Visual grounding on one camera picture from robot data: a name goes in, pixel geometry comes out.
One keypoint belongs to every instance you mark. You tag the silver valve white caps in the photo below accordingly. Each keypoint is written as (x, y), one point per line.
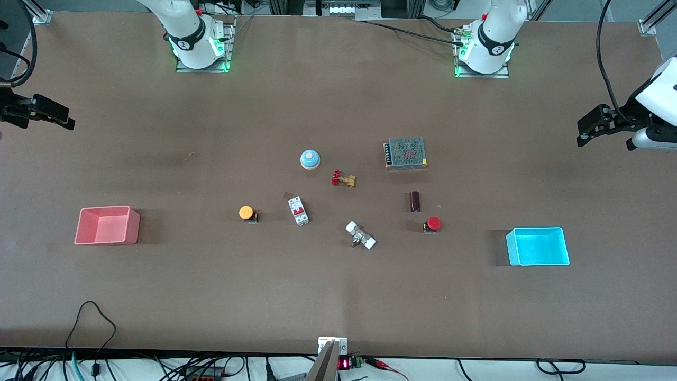
(360, 235)

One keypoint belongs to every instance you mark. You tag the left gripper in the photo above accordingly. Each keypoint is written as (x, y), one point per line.
(626, 112)

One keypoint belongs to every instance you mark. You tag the dark brown cylinder capacitor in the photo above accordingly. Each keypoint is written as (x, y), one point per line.
(415, 201)

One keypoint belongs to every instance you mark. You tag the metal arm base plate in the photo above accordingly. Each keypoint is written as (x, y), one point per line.
(230, 42)
(481, 75)

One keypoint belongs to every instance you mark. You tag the white red circuit breaker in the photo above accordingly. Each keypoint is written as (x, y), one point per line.
(298, 210)

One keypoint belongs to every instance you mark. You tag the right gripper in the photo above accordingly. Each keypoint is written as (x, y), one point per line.
(11, 111)

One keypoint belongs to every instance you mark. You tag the pink plastic box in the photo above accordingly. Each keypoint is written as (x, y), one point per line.
(106, 226)

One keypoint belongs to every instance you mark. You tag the metal mesh power supply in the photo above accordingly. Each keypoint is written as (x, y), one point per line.
(405, 153)

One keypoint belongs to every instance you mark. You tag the cyan plastic box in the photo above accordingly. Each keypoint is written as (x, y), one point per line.
(538, 246)

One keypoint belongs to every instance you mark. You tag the red digit display module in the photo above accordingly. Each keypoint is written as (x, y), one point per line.
(349, 363)

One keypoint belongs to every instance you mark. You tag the yellow push button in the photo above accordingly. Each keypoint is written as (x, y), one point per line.
(246, 212)

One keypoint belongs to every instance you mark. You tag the red push button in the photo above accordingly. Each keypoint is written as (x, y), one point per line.
(433, 224)

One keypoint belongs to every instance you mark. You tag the aluminium frame profile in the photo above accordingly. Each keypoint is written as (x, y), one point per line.
(656, 18)
(37, 11)

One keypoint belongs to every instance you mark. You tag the white power strip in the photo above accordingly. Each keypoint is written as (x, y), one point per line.
(342, 8)

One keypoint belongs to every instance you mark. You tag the blue round dome button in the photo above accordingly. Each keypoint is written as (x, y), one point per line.
(310, 159)

